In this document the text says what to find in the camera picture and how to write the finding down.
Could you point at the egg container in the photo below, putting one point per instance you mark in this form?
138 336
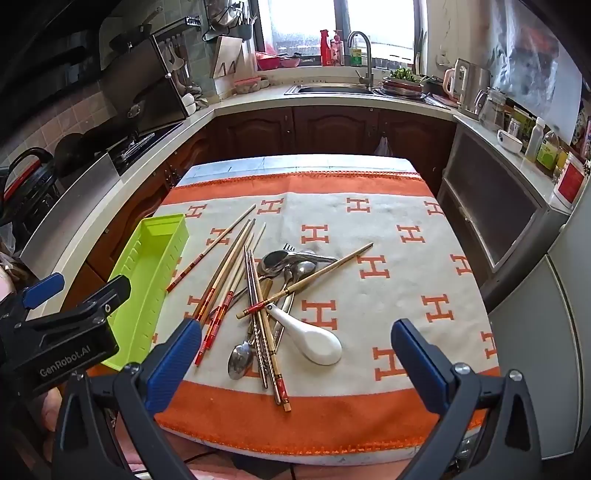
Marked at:
251 84

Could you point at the green dish soap bottle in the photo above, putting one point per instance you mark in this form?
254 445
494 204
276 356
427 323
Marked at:
355 56

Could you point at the printed bamboo chopstick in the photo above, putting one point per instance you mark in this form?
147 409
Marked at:
280 369
273 376

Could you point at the white cups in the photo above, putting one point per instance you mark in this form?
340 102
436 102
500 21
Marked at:
189 104

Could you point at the grey cabinet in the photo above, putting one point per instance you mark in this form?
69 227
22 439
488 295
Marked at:
494 203

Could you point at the steel kettle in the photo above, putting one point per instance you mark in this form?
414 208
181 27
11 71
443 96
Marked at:
478 90

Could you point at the pink bottle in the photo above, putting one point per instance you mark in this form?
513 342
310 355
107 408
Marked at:
337 50

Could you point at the steel faucet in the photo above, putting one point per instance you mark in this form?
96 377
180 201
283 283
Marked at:
368 60

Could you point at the white pink electric kettle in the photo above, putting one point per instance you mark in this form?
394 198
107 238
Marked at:
455 81

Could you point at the green plastic utensil tray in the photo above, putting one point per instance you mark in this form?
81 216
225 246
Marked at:
152 258

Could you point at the white ceramic spoon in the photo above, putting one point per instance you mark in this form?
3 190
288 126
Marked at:
318 344

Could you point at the white bowl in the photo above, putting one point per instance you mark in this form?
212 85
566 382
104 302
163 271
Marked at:
510 142

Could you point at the hanging plastic bag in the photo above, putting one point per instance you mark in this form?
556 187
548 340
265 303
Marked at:
383 146

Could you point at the hanging utensil rack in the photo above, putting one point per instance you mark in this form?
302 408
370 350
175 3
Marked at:
221 18

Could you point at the metal fork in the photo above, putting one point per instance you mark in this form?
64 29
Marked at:
288 248

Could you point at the red striped wooden chopstick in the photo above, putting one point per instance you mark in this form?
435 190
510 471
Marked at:
229 297
220 314
224 267
217 242
229 269

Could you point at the clear plastic sheet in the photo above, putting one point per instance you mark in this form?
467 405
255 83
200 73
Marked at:
531 55

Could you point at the kitchen window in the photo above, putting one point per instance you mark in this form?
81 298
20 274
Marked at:
300 23

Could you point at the white kitchen countertop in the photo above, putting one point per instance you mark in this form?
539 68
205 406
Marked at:
258 99

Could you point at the wooden cutting board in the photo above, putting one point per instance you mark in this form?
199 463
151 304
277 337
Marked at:
226 57

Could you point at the white wall socket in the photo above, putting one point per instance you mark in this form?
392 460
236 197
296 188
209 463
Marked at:
443 59

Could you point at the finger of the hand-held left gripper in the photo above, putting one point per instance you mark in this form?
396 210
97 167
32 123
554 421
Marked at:
111 295
44 290

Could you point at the small metal spoon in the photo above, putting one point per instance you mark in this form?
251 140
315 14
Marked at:
240 362

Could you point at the black pot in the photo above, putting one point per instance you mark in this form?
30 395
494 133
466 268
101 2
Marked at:
69 145

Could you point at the grey refrigerator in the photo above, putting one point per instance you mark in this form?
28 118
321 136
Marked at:
545 360

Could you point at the pink bowl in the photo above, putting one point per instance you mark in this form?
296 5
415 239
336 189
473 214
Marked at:
291 61

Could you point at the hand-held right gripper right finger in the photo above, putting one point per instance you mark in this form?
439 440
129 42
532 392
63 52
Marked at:
420 364

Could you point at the clear plastic bottle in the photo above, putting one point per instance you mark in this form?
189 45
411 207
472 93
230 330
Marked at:
535 141

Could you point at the red basin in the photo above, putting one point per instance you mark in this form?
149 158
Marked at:
268 61

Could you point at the red label white container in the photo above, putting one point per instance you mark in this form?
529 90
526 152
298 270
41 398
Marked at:
570 180

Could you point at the cooking oil bottle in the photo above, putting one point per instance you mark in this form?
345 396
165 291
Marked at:
548 152

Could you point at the orange white patterned blanket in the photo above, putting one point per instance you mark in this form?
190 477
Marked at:
392 277

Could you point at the brown wooden kitchen cabinets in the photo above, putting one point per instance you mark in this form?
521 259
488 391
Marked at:
323 131

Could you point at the glass teapot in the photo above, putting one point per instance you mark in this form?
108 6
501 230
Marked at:
491 110

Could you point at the steel sink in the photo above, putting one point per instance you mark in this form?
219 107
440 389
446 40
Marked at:
332 89

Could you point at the steel splash panel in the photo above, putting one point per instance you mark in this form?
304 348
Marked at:
85 177

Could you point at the black pressure cooker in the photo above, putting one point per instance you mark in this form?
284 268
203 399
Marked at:
32 184

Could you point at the black range hood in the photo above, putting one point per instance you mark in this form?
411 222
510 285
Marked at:
143 87

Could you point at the metal chopstick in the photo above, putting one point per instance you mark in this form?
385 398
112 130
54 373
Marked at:
259 332
255 323

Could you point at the red bottle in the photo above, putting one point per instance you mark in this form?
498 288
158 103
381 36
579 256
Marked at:
325 50

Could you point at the gas stove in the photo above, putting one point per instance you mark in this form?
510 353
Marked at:
134 150

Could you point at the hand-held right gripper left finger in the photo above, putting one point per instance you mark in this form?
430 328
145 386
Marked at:
173 364

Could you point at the large metal spoon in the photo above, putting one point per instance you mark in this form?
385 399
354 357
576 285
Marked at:
272 264

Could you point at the chopsticks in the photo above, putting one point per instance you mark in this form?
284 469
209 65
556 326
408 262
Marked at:
323 270

